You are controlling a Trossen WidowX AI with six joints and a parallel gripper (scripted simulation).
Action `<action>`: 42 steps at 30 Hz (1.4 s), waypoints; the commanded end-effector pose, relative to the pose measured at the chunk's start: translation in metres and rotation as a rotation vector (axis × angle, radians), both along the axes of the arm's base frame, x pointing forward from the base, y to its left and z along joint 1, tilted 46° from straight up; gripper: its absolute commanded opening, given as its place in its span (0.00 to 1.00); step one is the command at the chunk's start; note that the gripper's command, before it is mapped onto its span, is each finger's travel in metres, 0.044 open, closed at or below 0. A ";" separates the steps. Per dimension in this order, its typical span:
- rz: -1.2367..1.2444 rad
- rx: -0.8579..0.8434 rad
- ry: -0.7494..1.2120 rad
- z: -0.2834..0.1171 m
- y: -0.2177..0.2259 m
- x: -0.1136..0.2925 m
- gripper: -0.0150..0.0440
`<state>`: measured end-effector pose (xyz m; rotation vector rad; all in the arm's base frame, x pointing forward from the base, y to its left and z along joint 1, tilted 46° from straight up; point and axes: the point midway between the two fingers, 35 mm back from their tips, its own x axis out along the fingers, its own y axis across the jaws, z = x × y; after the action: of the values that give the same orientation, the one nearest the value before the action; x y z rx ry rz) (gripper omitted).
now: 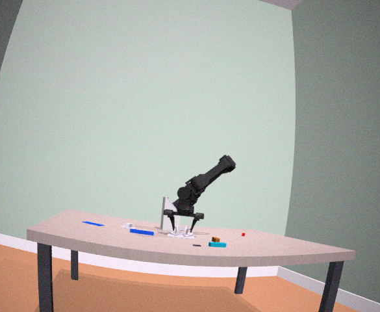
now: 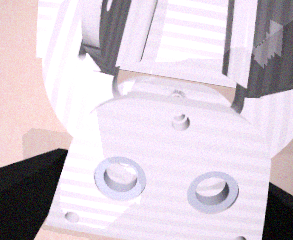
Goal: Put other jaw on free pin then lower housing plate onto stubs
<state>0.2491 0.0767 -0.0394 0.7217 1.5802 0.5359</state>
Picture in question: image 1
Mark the cyan rectangular block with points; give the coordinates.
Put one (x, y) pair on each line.
(218, 244)

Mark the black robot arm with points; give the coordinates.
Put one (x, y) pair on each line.
(192, 191)

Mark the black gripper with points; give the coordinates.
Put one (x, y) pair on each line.
(171, 214)

